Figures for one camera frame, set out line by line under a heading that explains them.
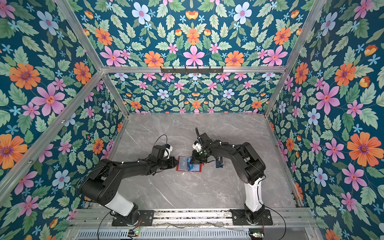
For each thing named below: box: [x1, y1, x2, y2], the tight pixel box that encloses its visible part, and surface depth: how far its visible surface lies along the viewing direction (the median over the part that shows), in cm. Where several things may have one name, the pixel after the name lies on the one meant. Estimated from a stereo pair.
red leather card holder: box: [176, 156, 205, 172], surface depth 92 cm
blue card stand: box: [215, 156, 225, 168], surface depth 92 cm
